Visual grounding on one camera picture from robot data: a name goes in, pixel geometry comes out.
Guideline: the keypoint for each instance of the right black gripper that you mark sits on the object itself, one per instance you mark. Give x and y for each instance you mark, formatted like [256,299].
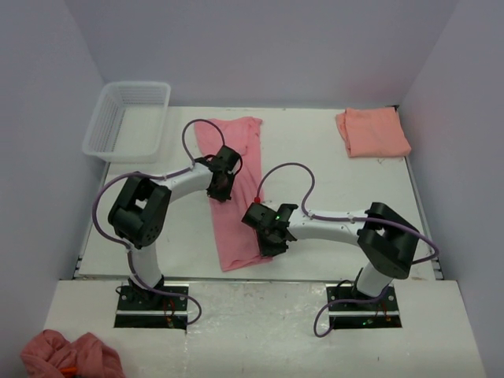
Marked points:
[267,250]

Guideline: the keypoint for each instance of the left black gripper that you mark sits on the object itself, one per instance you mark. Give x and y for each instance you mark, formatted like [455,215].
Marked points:
[222,196]

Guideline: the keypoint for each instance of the pink t shirt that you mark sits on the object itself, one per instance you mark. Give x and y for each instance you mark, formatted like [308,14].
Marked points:
[237,244]

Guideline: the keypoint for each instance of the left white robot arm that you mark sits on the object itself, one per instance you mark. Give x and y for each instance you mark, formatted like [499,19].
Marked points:
[138,214]

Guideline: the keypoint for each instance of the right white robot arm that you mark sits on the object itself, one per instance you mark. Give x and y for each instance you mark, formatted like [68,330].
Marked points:
[386,239]

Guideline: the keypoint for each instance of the white plastic basket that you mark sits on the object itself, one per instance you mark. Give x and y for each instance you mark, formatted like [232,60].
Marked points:
[128,122]

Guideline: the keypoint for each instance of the folded salmon t shirt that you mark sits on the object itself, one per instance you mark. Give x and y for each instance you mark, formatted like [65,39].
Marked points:
[372,133]

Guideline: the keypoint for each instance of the crumpled salmon shirt pile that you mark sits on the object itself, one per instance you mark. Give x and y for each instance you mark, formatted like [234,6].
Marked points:
[50,354]

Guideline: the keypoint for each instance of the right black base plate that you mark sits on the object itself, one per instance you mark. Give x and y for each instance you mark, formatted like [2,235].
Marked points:
[382,314]

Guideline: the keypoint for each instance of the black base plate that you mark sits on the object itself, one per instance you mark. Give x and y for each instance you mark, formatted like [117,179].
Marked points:
[382,314]
[137,308]

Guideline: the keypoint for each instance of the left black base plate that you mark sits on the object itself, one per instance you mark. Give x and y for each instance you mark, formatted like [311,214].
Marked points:
[137,308]

